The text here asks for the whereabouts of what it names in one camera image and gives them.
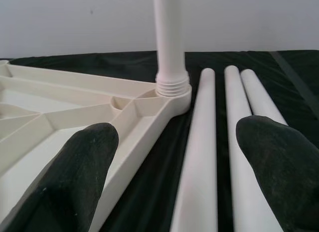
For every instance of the black table cover cloth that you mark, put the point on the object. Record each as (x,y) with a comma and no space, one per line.
(149,192)

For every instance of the white plastic table leg tube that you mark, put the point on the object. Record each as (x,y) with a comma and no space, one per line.
(235,152)
(256,97)
(202,154)
(169,42)

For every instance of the white plastic children table top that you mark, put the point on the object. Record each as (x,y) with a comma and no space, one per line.
(74,97)

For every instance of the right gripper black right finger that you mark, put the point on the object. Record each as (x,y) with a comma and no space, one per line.
(291,184)

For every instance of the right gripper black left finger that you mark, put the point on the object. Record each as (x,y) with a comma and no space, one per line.
(69,187)

